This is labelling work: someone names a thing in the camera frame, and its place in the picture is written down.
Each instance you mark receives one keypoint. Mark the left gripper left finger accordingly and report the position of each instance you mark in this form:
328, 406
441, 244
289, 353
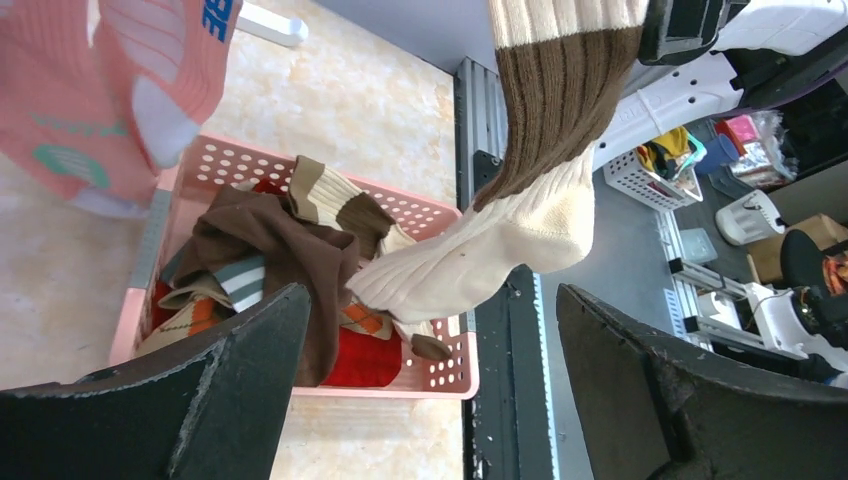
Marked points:
211, 406

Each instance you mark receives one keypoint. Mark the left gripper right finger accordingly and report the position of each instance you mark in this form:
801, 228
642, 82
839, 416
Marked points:
652, 406

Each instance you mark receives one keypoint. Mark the argyle beige sock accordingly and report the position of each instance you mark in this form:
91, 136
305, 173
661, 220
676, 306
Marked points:
183, 316
361, 320

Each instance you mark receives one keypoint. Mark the pink sock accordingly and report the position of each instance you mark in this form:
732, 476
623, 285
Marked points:
96, 112

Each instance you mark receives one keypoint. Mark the cream brown striped sock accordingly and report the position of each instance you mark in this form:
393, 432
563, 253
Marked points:
562, 67

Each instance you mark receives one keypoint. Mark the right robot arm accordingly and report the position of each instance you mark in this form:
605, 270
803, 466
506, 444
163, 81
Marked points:
763, 54

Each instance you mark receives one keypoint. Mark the pink plastic basket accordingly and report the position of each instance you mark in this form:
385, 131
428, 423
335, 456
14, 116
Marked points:
185, 192

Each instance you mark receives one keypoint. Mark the white round appliance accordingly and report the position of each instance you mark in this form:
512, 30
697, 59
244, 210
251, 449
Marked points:
750, 218

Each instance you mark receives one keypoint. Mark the white storage basket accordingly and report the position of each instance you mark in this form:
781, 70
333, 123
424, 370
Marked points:
660, 172

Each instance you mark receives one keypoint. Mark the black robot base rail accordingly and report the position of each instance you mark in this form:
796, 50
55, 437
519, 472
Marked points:
507, 424

